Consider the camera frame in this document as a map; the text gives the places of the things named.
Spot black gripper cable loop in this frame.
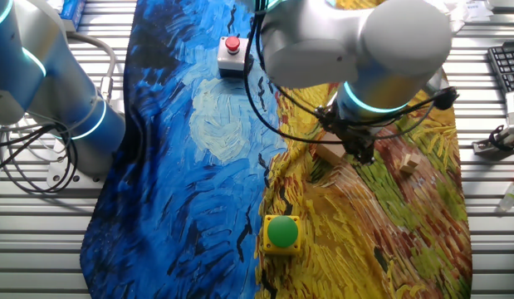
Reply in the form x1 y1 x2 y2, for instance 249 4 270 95
242 0 448 146

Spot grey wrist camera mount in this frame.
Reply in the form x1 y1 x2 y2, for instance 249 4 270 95
422 70 460 111

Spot grey hose with connector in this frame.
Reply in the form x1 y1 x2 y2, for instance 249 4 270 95
63 31 117 103

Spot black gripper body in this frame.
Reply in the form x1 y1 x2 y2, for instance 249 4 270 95
322 105 376 145

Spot painted blue yellow mat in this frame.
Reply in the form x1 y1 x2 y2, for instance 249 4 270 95
80 0 473 299

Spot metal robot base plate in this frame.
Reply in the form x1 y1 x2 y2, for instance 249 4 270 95
46 124 106 190

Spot black keyboard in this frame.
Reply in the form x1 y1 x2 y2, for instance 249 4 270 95
487 41 514 95

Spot clear tube orange cap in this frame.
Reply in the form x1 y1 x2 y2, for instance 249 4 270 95
499 170 514 212

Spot black cable bundle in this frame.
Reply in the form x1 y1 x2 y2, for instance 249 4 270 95
0 120 84 193

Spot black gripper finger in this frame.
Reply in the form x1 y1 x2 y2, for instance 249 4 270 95
321 121 345 137
350 143 376 166

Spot small wooden block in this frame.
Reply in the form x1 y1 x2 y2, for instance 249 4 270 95
399 152 422 174

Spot red button grey box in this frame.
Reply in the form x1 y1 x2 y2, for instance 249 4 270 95
217 36 254 80

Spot large wooden block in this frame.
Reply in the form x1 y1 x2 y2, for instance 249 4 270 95
316 131 348 167

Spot blue tissue box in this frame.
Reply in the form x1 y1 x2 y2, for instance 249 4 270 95
56 0 87 32

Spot white paper sheet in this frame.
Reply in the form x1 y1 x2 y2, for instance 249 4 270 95
445 0 495 33

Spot green button yellow box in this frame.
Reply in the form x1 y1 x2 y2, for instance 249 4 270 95
262 214 302 256

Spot small camera on bracket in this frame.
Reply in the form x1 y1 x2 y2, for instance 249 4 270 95
472 124 514 158

